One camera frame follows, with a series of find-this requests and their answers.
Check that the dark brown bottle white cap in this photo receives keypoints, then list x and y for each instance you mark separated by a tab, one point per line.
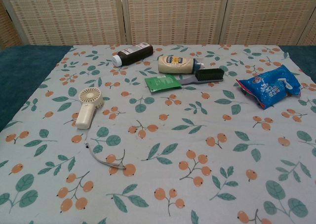
134	55

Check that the green flat packet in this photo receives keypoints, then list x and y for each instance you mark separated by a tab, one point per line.
163	83

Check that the cream portable handheld fan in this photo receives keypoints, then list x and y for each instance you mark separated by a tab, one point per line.
85	111

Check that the grey brush black bristles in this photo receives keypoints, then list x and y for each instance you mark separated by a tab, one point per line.
207	75

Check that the cream mayonnaise squeeze bottle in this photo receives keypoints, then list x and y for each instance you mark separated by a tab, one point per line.
174	64

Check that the woven folding screen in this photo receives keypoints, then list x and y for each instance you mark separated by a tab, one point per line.
158	15

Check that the teal fabric table cover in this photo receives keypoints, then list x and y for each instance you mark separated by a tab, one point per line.
22	73

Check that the blue snack bag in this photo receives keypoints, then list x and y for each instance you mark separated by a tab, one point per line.
269	86

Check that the floral fruit print tablecloth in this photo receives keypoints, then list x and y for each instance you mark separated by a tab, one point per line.
158	147

